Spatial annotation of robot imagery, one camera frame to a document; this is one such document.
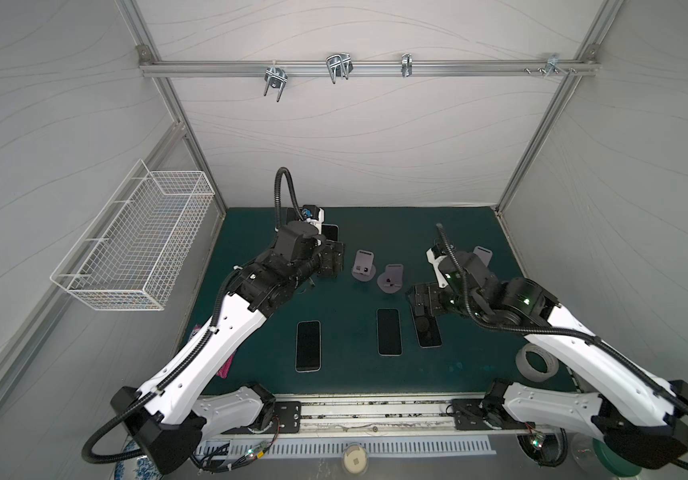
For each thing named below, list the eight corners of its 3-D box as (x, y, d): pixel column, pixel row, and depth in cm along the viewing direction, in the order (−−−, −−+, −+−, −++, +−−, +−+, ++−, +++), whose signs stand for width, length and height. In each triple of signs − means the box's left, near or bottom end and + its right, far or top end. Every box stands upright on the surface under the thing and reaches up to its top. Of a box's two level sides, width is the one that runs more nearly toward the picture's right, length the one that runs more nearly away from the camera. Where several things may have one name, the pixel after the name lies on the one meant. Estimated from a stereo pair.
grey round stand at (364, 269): (351, 278, 103) (351, 263, 96) (359, 263, 107) (359, 248, 100) (370, 285, 101) (372, 270, 94) (377, 269, 105) (379, 254, 98)
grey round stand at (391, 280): (378, 293, 98) (380, 277, 90) (377, 281, 101) (379, 264, 93) (400, 293, 98) (404, 277, 90) (398, 281, 101) (402, 264, 93)
